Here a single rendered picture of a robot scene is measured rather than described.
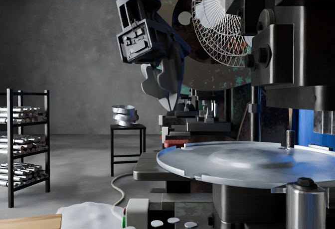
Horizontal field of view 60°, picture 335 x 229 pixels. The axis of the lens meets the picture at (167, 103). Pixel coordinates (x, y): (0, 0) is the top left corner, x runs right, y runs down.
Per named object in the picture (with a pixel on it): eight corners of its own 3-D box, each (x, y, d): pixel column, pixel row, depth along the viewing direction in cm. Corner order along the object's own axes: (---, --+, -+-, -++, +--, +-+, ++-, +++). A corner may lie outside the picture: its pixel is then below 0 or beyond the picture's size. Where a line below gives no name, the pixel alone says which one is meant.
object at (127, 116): (110, 176, 322) (110, 105, 321) (110, 167, 367) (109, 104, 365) (146, 174, 330) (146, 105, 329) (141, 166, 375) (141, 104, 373)
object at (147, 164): (132, 271, 38) (131, 168, 37) (142, 224, 52) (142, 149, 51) (325, 272, 37) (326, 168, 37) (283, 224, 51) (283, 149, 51)
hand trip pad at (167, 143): (164, 171, 75) (164, 142, 74) (164, 166, 81) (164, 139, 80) (191, 171, 74) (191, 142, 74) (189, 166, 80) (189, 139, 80)
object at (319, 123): (326, 135, 42) (326, 109, 42) (310, 131, 47) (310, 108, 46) (348, 135, 42) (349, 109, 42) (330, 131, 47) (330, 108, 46)
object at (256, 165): (222, 140, 65) (222, 137, 65) (382, 159, 45) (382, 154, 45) (116, 161, 44) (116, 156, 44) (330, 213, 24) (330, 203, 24)
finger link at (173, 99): (156, 111, 49) (144, 59, 50) (175, 110, 54) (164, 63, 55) (170, 106, 47) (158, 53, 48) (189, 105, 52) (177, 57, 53)
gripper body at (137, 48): (121, 66, 51) (107, 4, 53) (152, 70, 58) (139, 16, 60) (154, 50, 47) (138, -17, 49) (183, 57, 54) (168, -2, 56)
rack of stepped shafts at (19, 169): (15, 208, 229) (13, 88, 227) (-26, 201, 245) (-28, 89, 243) (54, 192, 269) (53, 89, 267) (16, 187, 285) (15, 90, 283)
